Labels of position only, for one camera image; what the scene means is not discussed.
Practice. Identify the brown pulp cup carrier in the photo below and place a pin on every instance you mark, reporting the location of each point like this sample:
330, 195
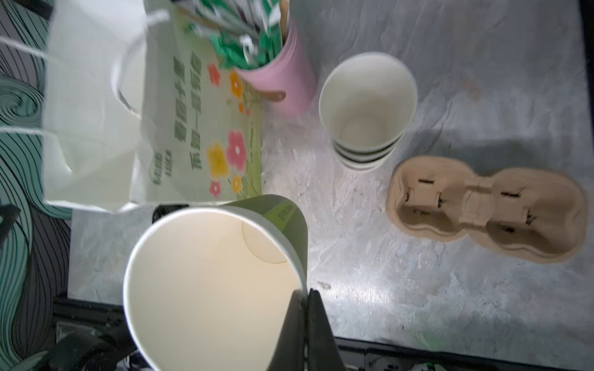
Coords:
531, 214

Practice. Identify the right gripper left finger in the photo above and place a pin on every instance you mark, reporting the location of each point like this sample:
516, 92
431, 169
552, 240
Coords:
290, 351

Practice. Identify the green paper coffee cup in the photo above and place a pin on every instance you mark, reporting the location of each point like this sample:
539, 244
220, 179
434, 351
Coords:
208, 288

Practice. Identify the pink cup holder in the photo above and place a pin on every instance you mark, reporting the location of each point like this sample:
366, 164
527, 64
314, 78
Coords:
288, 82

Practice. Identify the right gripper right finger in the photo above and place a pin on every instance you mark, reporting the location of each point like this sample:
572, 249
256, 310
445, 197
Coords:
323, 353

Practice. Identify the stack of paper cups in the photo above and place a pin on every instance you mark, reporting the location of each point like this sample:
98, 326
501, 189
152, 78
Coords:
366, 104

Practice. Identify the white paper takeout bag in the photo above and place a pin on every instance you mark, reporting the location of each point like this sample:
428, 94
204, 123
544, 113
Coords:
136, 111

